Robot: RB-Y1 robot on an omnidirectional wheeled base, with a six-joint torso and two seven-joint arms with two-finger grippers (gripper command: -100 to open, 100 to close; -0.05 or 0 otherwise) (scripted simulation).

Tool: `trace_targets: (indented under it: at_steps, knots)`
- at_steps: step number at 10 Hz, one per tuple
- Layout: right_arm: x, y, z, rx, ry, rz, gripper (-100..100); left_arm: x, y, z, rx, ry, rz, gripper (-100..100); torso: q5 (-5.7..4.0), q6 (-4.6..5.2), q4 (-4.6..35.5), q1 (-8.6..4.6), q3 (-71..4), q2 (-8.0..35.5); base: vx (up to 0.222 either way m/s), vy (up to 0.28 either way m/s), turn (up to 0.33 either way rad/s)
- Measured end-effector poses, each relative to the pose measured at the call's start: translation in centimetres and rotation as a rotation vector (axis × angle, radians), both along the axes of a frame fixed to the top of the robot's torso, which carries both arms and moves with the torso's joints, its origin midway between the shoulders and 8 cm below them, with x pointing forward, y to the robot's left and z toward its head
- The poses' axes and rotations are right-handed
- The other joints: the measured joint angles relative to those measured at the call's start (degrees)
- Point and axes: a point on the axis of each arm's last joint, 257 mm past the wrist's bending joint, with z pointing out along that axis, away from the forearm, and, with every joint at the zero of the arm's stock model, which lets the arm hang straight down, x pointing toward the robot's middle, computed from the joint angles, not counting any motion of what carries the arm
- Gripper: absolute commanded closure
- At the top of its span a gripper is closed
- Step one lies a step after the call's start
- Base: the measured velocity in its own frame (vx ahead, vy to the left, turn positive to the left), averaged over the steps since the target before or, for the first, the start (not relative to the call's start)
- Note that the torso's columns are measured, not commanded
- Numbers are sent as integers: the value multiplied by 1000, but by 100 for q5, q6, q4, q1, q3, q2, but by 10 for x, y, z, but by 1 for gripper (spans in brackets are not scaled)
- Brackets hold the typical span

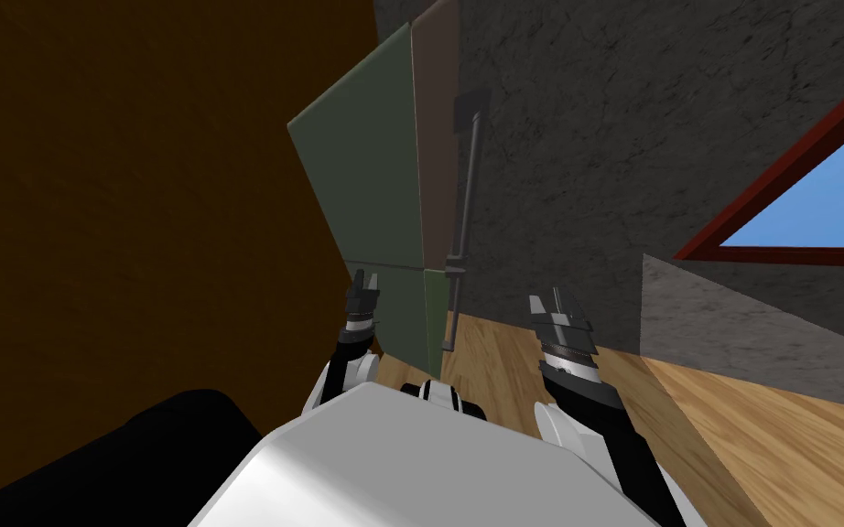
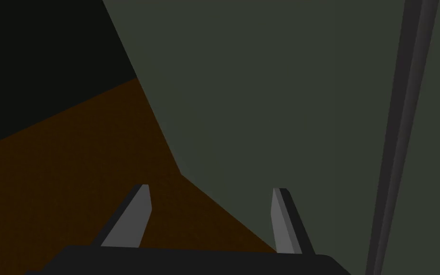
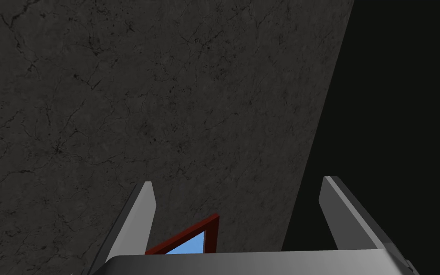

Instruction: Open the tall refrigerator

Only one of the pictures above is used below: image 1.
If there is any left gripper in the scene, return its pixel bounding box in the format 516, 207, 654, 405
344, 268, 383, 322

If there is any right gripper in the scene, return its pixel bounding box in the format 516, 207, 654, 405
527, 286, 596, 349

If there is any short green fridge door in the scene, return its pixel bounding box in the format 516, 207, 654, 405
343, 261, 454, 379

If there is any tall green fridge door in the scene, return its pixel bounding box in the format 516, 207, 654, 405
286, 6, 461, 274

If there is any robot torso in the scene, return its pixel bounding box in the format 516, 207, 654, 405
186, 378, 664, 527

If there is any red framed window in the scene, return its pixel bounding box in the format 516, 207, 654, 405
674, 59, 844, 269

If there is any short dark bar handle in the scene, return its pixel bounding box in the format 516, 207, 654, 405
440, 266, 469, 354

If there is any long dark bar handle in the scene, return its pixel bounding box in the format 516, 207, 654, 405
445, 91, 493, 278

